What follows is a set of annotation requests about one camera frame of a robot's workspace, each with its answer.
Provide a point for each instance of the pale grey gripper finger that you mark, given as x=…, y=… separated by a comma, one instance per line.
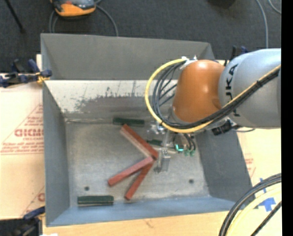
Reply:
x=158, y=168
x=166, y=163

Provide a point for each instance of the dark green flat block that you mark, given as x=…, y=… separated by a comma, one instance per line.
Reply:
x=95, y=200
x=154, y=142
x=128, y=121

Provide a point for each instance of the red-brown flat block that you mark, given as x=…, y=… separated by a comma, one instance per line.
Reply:
x=137, y=182
x=129, y=172
x=139, y=141

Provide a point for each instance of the grey metal bin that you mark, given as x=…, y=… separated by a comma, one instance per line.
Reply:
x=95, y=156

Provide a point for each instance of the brown cardboard board, red print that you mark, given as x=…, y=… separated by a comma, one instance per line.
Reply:
x=18, y=156

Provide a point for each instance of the black cylinder on white bracket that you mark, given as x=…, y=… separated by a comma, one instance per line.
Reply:
x=221, y=129

